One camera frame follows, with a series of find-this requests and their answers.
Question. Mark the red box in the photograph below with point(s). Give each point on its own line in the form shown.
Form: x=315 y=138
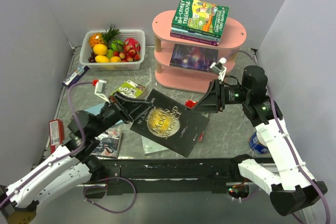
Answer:
x=56 y=134

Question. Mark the pink dragon fruit toy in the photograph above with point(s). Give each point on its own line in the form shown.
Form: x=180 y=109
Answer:
x=131 y=43

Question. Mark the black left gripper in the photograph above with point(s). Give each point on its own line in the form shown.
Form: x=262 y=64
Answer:
x=141 y=105

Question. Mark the pink three-tier shelf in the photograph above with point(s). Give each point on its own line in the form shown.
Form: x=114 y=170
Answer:
x=233 y=37

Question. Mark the floral Little Women book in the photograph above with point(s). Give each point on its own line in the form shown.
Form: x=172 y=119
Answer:
x=109 y=144

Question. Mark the purple 117-storey treehouse book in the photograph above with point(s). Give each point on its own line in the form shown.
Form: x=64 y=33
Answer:
x=189 y=38

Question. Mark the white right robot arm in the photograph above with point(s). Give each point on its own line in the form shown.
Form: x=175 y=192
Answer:
x=293 y=187

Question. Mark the red book under green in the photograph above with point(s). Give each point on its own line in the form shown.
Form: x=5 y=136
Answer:
x=190 y=104

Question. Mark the green 104-storey treehouse book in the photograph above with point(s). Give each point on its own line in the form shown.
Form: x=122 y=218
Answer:
x=200 y=17

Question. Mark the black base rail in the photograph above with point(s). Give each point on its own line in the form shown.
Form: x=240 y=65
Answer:
x=168 y=175

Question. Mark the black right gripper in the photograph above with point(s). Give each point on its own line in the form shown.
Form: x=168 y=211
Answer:
x=213 y=101

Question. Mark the toy pineapple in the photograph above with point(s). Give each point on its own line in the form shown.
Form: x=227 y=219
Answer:
x=103 y=37

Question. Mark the blue wrapped tissue roll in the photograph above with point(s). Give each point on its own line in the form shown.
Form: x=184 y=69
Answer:
x=256 y=145

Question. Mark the white plastic fruit basket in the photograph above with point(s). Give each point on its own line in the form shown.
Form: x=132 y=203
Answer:
x=119 y=59

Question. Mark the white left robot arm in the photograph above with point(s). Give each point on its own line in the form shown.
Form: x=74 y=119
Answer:
x=72 y=163

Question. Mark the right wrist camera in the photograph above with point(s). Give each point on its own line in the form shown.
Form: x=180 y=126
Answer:
x=219 y=68

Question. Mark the yellow mango toy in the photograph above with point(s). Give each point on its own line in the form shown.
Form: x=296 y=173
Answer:
x=101 y=59

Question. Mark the orange toy fruit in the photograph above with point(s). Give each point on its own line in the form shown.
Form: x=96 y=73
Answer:
x=100 y=49

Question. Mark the light blue cat book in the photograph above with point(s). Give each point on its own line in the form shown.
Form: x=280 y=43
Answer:
x=95 y=110

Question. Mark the purple white toothpaste box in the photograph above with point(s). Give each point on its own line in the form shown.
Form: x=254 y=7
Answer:
x=75 y=75

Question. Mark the grey thin booklet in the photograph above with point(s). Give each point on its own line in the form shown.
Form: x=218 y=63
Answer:
x=151 y=147

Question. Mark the black Moon and Sixpence book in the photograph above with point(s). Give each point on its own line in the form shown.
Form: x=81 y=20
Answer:
x=170 y=124

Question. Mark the lime green comic book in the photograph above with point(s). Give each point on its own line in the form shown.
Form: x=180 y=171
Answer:
x=131 y=89

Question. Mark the light blue 143-storey treehouse book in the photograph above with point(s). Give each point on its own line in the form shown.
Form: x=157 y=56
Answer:
x=193 y=34

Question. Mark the dark purple book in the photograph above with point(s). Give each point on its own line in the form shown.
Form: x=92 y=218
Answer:
x=192 y=57

